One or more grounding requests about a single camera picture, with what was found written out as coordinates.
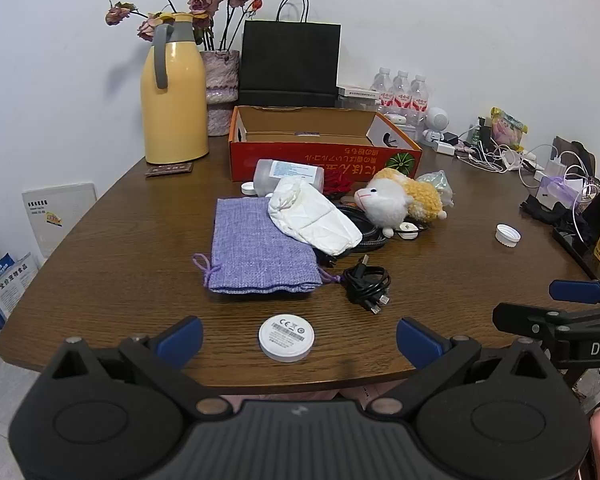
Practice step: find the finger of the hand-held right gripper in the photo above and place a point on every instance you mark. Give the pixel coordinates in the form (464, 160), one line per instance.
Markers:
(520, 317)
(577, 291)

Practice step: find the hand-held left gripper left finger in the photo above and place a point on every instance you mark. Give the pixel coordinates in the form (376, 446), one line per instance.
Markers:
(182, 340)

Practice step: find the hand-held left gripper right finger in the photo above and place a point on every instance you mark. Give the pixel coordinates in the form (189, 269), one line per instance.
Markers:
(420, 342)

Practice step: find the white round puck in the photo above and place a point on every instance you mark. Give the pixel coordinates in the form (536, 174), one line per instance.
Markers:
(286, 336)

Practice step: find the white yellow sheep plush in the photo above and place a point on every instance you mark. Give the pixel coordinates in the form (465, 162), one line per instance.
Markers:
(390, 200)

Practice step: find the white cloth pouch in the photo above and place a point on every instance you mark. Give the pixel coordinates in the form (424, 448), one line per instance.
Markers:
(315, 220)

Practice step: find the clear plastic bottle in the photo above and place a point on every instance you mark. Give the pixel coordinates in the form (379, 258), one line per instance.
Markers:
(435, 180)

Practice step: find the clear cotton bud box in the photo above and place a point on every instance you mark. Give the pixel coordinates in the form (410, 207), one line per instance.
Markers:
(290, 172)

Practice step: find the orange cardboard box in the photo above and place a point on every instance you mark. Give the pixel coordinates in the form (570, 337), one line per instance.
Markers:
(300, 160)

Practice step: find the white bottle cap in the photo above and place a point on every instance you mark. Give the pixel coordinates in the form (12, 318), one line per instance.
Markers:
(507, 235)

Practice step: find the black cloth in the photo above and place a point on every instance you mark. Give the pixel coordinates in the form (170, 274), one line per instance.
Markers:
(545, 208)

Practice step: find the purple organza bag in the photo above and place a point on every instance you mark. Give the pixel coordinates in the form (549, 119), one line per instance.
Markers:
(555, 191)

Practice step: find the dark brown bag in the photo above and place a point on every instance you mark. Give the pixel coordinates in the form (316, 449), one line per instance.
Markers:
(572, 152)

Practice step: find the small white cap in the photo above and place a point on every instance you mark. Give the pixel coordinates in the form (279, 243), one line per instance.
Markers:
(248, 188)

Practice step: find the white board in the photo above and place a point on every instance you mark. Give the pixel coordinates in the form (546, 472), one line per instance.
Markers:
(60, 220)

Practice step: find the brown card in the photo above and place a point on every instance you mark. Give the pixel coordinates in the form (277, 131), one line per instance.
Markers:
(169, 169)

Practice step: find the yellow pink snack packet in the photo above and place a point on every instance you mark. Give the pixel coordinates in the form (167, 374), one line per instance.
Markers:
(507, 127)

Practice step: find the red yarn flower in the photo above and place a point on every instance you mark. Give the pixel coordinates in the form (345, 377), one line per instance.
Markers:
(337, 182)

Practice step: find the white charger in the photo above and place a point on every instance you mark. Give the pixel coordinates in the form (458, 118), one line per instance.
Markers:
(445, 148)

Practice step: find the small green bottle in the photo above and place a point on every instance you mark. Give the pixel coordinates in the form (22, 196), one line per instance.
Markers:
(474, 132)

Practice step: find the white robot toy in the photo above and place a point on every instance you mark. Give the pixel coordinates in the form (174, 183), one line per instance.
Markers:
(436, 120)

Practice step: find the white earbud case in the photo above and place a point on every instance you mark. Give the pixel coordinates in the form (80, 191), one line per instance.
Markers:
(395, 118)

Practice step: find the yellow thermos jug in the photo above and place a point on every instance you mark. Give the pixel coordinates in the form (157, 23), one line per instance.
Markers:
(175, 100)

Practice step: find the clear plastic container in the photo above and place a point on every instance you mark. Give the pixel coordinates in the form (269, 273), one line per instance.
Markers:
(355, 102)

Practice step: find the purple mottled vase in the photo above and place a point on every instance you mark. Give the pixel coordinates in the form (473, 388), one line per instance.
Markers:
(221, 80)

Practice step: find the black paper bag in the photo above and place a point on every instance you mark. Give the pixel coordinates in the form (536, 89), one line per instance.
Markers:
(290, 60)

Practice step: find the dried pink roses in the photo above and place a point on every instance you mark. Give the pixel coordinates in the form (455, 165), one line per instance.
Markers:
(200, 2)

